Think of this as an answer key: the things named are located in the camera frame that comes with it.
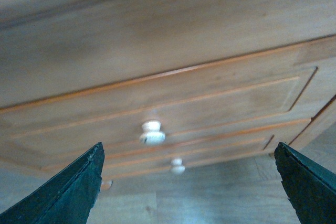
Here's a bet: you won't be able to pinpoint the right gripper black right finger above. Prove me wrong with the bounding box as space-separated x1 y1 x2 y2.
275 142 335 223

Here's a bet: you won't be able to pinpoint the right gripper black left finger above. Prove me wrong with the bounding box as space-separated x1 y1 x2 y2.
1 142 104 223

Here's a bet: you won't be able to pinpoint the round drawer knob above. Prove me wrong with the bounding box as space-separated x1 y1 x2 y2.
170 158 186 174
139 120 166 145

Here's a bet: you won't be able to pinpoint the wooden drawer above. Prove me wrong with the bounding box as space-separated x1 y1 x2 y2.
1 36 335 172
39 119 313 180

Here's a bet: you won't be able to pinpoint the light wooden nightstand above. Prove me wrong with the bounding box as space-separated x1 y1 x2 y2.
1 0 335 178

